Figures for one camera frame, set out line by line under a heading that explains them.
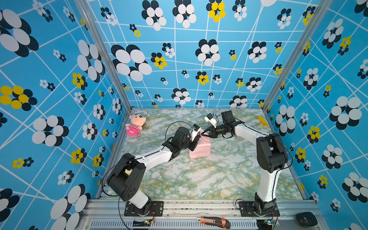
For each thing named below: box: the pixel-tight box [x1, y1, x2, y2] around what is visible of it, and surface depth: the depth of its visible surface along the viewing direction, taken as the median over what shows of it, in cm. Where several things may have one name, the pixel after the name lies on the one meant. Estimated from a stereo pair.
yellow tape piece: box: [257, 115, 268, 127], surface depth 114 cm
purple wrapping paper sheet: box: [189, 129, 212, 160], surface depth 88 cm
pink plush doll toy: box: [125, 113, 147, 137], surface depth 105 cm
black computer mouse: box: [295, 211, 318, 228], surface depth 70 cm
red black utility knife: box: [196, 216, 231, 230], surface depth 71 cm
